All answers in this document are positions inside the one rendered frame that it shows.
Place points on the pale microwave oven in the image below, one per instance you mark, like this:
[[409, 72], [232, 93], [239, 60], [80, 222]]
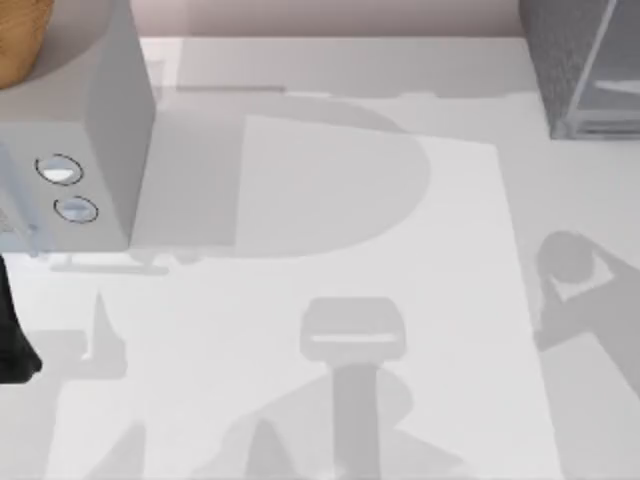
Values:
[[110, 150]]

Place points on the wooden bowl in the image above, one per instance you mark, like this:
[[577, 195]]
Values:
[[20, 35]]

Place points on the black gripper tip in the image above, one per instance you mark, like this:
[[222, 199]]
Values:
[[12, 345]]

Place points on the large microwave knob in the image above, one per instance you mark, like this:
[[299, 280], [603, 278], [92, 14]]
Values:
[[59, 169]]

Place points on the grey cabinet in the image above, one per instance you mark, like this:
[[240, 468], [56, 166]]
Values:
[[565, 60]]

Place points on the small microwave knob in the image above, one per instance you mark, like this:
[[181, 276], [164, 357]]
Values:
[[76, 209]]

